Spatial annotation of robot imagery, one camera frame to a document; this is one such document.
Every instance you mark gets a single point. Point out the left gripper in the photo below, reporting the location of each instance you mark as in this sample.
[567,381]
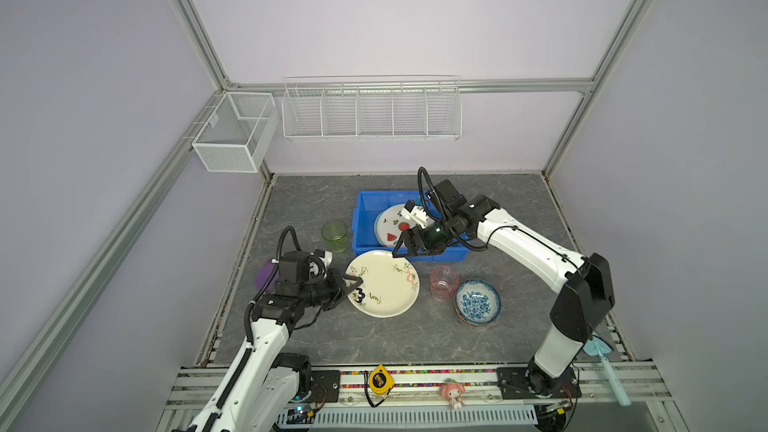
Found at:
[337,294]

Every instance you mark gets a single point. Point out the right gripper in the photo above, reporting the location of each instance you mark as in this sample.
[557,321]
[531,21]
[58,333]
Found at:
[418,235]

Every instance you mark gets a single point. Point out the white watermelon plate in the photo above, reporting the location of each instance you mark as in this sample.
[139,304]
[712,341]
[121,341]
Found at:
[389,225]

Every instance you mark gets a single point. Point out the cream painted plate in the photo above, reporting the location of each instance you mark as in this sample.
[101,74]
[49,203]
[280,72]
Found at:
[390,286]

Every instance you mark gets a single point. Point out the blue patterned bowl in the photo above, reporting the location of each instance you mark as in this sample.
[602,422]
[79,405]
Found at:
[477,303]

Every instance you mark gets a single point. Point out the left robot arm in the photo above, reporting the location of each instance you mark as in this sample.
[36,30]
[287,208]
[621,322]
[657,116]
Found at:
[263,378]

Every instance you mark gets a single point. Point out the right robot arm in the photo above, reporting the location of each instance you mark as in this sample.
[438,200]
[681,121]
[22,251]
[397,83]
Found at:
[443,217]

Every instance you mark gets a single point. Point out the blue plastic bin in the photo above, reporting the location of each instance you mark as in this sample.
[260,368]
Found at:
[369,205]

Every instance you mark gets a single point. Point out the pink glass cup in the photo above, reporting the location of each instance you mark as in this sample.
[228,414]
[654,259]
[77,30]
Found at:
[444,281]

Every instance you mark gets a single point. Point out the green glass cup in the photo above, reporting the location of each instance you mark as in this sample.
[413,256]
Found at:
[335,235]

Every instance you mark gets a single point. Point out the purple silicone spatula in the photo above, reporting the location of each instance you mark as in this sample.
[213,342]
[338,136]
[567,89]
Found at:
[267,276]

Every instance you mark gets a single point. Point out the yellow tape measure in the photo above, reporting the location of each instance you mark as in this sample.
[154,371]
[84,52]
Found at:
[378,385]

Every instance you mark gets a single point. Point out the pink doll figurine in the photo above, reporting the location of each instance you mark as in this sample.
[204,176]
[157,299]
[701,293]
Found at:
[452,391]

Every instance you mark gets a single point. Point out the white mesh basket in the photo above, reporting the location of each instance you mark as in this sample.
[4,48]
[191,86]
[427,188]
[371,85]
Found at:
[236,135]

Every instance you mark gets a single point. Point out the teal plastic trowel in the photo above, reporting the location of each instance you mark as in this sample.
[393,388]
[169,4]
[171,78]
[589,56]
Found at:
[597,347]

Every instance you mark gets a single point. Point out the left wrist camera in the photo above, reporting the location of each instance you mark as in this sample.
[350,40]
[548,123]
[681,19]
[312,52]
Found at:
[319,263]

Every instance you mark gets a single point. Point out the white wire wall rack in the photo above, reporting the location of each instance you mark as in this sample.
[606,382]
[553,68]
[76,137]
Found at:
[385,107]

